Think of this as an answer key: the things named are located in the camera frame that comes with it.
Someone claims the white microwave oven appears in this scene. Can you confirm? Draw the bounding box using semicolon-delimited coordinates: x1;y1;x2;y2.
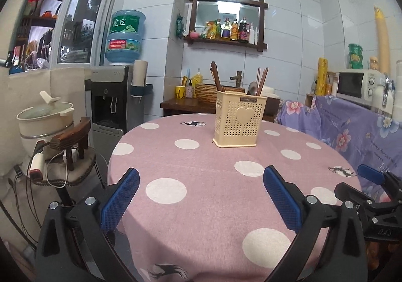
336;69;394;106

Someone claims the bronze faucet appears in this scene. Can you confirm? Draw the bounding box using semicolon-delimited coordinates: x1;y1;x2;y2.
230;70;242;88

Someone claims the black cable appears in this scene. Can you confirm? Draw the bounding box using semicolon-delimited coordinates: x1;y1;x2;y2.
0;139;108;248

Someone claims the dark wooden counter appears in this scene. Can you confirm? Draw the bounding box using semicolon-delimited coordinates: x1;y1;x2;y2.
160;98;280;122

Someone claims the window with frame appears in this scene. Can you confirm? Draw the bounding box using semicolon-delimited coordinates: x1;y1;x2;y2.
6;0;113;73

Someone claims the yellow soap bottle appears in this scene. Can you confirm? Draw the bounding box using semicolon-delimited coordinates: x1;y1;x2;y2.
191;68;203;88

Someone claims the cream cooking pot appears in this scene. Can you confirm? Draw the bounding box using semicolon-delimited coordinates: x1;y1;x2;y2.
16;91;75;156

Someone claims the woven brown basin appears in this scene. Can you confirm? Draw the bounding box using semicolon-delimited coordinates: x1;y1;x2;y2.
195;84;245;105

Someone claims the purple floral cloth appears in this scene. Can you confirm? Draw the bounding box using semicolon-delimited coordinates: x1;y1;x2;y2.
276;96;401;178

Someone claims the yellow roll package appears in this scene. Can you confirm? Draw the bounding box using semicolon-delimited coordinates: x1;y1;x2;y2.
316;57;328;96

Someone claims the pink polka dot tablecloth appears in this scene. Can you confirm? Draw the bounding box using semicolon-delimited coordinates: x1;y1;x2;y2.
108;114;360;281

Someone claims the dark wooden chair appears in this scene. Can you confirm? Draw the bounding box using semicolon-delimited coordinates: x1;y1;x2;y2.
27;117;96;206

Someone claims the blue water jug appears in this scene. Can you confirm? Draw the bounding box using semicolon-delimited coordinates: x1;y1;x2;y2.
105;10;146;64

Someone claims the wooden wall shelf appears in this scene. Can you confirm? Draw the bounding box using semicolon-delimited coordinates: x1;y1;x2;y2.
184;0;268;52

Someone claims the black water dispenser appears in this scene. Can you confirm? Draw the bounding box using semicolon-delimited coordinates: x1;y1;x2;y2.
90;65;144;165

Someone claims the beige plastic utensil holder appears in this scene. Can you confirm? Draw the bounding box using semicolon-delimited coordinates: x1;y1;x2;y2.
213;91;267;148

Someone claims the brown wooden chopstick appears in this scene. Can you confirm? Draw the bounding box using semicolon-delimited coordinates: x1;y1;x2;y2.
258;67;270;97
209;63;223;92
210;61;224;93
212;61;226;93
254;67;261;95

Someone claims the dark metal spoon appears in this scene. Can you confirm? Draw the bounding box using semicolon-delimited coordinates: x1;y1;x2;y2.
247;81;258;96

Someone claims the brown cream rice cooker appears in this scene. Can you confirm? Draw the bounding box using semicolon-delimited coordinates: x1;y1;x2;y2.
261;86;281;122

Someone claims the yellow mug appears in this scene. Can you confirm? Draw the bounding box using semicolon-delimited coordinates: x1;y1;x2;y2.
175;86;186;99

